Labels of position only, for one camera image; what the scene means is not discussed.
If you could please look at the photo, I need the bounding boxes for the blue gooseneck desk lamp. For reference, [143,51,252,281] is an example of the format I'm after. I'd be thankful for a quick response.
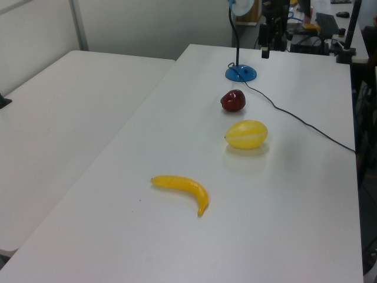
[225,0,259,83]

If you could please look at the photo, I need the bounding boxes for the black computer keyboard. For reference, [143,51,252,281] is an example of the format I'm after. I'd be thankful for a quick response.
[315,12,340,34]

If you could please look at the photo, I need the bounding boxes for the red toy apple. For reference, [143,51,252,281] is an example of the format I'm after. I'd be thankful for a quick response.
[220,89,246,113]

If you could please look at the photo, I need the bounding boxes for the yellow striped toy melon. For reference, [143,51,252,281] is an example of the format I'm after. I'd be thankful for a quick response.
[224,119,269,150]

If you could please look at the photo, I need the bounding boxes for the black lamp power cable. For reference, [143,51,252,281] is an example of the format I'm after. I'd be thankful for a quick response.
[227,62,357,153]

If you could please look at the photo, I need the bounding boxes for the yellow toy banana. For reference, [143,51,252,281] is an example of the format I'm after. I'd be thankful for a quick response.
[150,175,210,218]

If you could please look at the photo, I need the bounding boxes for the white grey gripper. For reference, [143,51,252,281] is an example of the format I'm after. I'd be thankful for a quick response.
[258,11,291,58]

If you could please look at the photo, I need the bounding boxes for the black table clamp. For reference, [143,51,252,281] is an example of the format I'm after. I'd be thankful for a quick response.
[0,92,13,110]

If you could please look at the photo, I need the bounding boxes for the black pole with clamp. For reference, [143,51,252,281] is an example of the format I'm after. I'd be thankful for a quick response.
[336,0,362,64]

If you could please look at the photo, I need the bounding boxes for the black electronics box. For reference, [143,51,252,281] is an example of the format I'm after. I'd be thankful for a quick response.
[289,34,331,55]

